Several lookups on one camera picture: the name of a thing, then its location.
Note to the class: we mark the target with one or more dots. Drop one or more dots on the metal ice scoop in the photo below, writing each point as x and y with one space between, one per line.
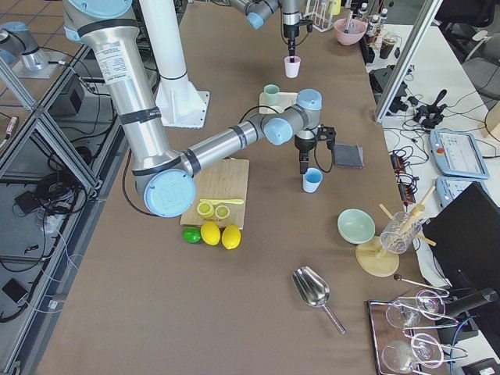
315 292

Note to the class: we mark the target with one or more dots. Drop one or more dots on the grey cloth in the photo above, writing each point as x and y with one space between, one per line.
348 156

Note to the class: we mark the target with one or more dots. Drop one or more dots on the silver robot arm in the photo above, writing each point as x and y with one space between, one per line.
163 175
258 12

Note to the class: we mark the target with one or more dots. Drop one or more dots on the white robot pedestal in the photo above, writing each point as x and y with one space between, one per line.
180 103

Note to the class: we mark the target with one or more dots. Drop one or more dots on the pink bowl with ice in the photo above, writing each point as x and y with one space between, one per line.
356 31

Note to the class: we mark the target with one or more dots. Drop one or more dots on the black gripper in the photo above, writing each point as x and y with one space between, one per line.
291 32
304 145

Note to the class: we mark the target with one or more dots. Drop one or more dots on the wire wine glass rack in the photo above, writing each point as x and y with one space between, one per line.
404 333

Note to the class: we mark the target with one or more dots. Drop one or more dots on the halved lemon slice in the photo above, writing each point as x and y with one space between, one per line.
205 210
222 212

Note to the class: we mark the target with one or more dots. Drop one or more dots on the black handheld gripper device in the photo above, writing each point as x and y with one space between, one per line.
430 115

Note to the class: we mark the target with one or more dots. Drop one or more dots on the blue plastic cup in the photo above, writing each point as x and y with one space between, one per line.
311 180

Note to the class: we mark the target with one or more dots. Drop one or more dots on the metal muddler stick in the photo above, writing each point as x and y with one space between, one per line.
348 21

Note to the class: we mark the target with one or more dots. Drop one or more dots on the yellow cup on rack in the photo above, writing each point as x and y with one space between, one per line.
335 7

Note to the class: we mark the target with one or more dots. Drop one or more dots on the yellow lemon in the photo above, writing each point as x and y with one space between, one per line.
231 237
210 233

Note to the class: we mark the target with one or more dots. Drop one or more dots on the iced coffee cup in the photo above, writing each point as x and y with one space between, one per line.
387 45

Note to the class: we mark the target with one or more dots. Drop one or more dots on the green ceramic bowl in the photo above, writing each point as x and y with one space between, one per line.
355 226

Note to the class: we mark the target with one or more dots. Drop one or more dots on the long bar spoon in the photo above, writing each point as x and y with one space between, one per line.
399 277

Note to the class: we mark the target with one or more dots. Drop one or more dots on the pink plastic cup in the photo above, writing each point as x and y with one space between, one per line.
292 66

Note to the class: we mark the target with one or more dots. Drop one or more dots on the clear glass mug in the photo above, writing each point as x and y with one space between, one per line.
399 234

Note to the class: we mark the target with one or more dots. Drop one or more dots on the green lime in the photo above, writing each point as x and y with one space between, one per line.
192 235

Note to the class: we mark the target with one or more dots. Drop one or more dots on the wooden mug tree stand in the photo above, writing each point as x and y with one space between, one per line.
379 262

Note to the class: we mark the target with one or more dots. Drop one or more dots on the aluminium frame post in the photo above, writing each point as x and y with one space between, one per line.
412 43

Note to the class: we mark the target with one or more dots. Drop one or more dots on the green plastic cup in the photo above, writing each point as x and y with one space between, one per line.
270 94

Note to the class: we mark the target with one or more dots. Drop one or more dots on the wooden cutting board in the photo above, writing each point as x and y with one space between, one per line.
226 179

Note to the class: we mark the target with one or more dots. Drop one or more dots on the black monitor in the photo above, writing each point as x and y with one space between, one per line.
466 233

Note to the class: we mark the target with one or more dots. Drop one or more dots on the white wire cup rack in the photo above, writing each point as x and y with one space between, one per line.
318 11

